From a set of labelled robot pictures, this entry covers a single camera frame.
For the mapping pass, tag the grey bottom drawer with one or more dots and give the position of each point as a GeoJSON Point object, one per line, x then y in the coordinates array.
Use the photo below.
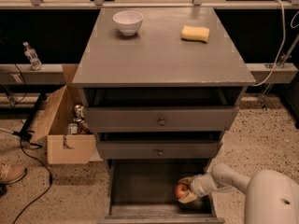
{"type": "Point", "coordinates": [143, 192]}

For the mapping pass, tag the clear plastic water bottle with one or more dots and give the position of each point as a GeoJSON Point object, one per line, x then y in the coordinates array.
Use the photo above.
{"type": "Point", "coordinates": [31, 55]}

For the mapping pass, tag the grey drawer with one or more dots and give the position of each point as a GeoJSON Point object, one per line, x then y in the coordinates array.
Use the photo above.
{"type": "Point", "coordinates": [162, 145]}
{"type": "Point", "coordinates": [143, 192]}
{"type": "Point", "coordinates": [159, 119]}

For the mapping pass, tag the red apple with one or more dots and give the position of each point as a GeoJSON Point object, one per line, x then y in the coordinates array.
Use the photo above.
{"type": "Point", "coordinates": [181, 190]}

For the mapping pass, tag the items inside cardboard box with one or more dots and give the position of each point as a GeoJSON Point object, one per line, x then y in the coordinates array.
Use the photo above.
{"type": "Point", "coordinates": [79, 124]}

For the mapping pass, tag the tan sneaker shoe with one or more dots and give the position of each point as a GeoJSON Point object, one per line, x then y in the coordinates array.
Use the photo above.
{"type": "Point", "coordinates": [10, 174]}

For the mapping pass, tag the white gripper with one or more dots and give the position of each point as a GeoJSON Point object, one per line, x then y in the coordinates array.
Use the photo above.
{"type": "Point", "coordinates": [196, 185]}

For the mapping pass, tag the yellow sponge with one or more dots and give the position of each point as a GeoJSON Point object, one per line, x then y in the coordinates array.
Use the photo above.
{"type": "Point", "coordinates": [195, 33]}

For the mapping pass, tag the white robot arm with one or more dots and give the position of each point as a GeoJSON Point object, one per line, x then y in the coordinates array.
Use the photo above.
{"type": "Point", "coordinates": [270, 196]}

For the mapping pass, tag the grey middle drawer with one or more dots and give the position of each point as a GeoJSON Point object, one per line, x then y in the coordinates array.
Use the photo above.
{"type": "Point", "coordinates": [162, 145]}

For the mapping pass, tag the grey drawer cabinet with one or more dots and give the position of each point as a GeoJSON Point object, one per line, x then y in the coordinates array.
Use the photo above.
{"type": "Point", "coordinates": [157, 68]}

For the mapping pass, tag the white ceramic bowl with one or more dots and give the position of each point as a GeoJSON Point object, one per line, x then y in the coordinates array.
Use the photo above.
{"type": "Point", "coordinates": [128, 22]}

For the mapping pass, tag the cardboard box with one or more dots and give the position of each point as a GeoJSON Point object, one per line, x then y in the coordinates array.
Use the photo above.
{"type": "Point", "coordinates": [52, 127]}

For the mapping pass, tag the grey top drawer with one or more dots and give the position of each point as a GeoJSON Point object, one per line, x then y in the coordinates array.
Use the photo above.
{"type": "Point", "coordinates": [159, 119]}

